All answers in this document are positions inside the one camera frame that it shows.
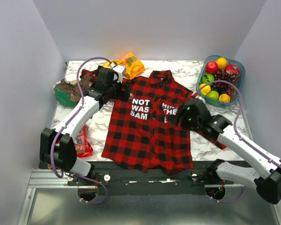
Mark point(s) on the teal plastic fruit container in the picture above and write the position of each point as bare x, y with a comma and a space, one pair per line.
235, 99

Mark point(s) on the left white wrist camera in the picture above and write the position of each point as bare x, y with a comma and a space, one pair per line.
119, 73

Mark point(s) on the orange snack bag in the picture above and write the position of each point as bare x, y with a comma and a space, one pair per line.
134, 66

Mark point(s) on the red dragon fruit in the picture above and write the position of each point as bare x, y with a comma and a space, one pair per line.
232, 69

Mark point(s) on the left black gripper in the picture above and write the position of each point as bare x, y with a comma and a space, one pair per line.
124, 95

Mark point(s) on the yellow lemon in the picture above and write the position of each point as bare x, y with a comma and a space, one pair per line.
204, 88

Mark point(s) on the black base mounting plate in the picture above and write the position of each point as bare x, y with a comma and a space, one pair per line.
116, 180

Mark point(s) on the red black plaid shirt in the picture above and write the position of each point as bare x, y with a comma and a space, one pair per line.
140, 134

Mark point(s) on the orange fruit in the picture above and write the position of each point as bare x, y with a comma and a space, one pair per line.
222, 63
224, 98

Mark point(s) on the light green lime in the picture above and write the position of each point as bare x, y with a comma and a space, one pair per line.
213, 95

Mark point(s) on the orange fruit bottom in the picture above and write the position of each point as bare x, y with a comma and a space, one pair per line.
224, 98

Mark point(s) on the yellow Lays chips bag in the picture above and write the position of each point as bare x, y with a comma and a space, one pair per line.
110, 64

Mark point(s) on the purple grape bunch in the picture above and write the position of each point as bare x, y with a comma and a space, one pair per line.
223, 88

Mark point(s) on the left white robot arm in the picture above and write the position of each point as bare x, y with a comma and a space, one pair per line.
98, 94

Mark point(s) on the orange fruit top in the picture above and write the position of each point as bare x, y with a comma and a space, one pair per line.
222, 63

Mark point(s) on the red candy snack bag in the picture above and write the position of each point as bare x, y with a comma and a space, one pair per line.
84, 144

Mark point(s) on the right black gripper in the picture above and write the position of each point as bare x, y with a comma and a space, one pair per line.
181, 111

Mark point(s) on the green bowl with brown paper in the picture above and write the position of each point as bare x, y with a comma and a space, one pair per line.
68, 94

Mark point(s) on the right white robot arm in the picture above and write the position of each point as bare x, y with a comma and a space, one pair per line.
264, 172

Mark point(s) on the red apple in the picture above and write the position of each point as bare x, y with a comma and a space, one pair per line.
211, 67

